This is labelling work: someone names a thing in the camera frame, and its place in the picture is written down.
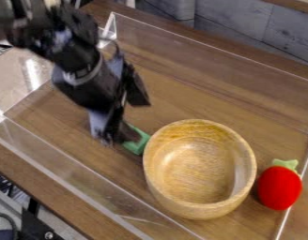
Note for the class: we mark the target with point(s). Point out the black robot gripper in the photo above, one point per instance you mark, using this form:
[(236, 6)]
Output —
[(100, 93)]

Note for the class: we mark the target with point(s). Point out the green rectangular stick block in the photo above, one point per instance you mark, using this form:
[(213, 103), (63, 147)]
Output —
[(137, 146)]

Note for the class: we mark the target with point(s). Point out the brown wooden bowl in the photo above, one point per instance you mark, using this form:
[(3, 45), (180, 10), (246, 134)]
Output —
[(200, 168)]

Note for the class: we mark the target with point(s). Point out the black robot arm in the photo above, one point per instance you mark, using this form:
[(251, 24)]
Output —
[(61, 34)]

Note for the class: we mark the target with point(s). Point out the red toy strawberry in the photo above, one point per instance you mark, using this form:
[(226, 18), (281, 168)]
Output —
[(279, 184)]

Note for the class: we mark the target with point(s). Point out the black table clamp base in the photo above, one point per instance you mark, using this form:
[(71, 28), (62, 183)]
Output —
[(30, 229)]

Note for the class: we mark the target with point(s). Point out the clear acrylic tray enclosure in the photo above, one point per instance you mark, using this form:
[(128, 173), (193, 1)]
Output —
[(200, 77)]

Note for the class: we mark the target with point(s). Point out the clear acrylic corner bracket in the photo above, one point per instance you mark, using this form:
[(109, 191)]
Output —
[(106, 33)]

